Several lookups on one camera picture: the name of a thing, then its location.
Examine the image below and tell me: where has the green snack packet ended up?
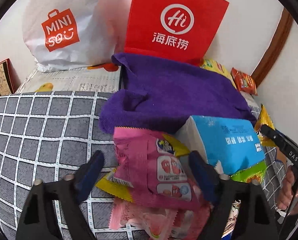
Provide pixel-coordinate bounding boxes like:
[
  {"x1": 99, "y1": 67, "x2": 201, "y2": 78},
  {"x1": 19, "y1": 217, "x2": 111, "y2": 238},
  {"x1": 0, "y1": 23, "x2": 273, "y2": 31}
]
[{"x1": 230, "y1": 160, "x2": 267, "y2": 184}]

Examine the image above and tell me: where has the light pink snack packet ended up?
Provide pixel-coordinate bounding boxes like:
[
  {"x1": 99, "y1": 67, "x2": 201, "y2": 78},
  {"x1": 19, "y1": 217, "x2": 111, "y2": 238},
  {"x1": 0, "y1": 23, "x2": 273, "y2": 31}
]
[{"x1": 109, "y1": 198, "x2": 210, "y2": 239}]

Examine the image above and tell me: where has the pink yellow snack packet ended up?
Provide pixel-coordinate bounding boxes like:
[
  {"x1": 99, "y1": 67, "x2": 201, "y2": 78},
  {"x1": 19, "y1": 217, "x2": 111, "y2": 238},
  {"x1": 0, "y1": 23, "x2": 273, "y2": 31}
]
[{"x1": 96, "y1": 127, "x2": 200, "y2": 210}]

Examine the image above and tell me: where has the small yellow snack packet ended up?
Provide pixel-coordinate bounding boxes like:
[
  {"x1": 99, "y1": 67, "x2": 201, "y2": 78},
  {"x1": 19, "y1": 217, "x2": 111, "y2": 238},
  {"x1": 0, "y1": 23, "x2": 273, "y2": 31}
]
[{"x1": 254, "y1": 104, "x2": 276, "y2": 147}]

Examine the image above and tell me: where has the right hand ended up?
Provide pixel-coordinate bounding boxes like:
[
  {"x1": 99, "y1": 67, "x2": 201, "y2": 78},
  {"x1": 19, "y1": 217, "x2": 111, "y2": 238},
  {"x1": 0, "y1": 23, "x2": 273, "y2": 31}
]
[{"x1": 277, "y1": 166, "x2": 298, "y2": 215}]

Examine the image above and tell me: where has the blue tissue pack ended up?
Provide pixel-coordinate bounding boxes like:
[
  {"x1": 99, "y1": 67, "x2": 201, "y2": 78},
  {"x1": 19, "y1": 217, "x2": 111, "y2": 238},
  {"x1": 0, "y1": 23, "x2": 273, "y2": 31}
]
[{"x1": 174, "y1": 115, "x2": 265, "y2": 175}]

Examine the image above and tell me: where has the grey checkered blanket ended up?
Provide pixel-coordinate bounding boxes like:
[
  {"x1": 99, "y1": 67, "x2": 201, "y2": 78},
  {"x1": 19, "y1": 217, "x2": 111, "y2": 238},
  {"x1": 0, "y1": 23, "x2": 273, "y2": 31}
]
[{"x1": 0, "y1": 91, "x2": 284, "y2": 239}]

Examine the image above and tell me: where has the orange cracker packet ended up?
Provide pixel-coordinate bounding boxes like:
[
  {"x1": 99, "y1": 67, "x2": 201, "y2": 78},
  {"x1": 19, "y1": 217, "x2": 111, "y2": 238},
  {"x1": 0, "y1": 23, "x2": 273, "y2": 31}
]
[{"x1": 231, "y1": 68, "x2": 258, "y2": 96}]

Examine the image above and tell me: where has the yellow chips bag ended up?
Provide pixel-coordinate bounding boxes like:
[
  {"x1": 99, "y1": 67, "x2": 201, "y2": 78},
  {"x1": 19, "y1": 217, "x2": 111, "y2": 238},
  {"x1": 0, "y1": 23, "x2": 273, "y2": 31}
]
[{"x1": 199, "y1": 59, "x2": 237, "y2": 88}]

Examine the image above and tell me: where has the brown framed box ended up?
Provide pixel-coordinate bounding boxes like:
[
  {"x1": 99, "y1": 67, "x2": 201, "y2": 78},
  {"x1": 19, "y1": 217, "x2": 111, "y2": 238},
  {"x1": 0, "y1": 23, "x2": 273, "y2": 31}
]
[{"x1": 0, "y1": 59, "x2": 15, "y2": 96}]

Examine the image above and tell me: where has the purple towel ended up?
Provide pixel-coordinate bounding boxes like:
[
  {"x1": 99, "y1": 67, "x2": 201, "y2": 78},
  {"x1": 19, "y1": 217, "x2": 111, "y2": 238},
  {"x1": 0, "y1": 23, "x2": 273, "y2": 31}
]
[{"x1": 99, "y1": 53, "x2": 257, "y2": 134}]

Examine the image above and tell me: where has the white fruit print sheet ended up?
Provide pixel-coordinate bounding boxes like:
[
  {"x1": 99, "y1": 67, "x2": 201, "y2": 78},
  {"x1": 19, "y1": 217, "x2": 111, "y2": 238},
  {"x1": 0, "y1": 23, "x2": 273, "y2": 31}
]
[{"x1": 16, "y1": 63, "x2": 121, "y2": 93}]

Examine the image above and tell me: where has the red Haidilao paper bag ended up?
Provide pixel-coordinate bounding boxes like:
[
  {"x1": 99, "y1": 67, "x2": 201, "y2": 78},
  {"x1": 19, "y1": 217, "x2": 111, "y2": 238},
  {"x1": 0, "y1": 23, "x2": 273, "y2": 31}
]
[{"x1": 124, "y1": 0, "x2": 229, "y2": 66}]

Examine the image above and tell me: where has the white Miniso plastic bag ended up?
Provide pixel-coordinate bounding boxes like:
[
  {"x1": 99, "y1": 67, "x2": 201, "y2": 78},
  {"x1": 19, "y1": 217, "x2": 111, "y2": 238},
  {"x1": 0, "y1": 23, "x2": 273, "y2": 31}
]
[{"x1": 22, "y1": 0, "x2": 116, "y2": 73}]

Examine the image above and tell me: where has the brown wooden door frame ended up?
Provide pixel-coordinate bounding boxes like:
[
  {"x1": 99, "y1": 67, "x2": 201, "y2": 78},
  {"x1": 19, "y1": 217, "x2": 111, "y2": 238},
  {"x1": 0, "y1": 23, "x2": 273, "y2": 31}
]
[{"x1": 251, "y1": 8, "x2": 294, "y2": 88}]

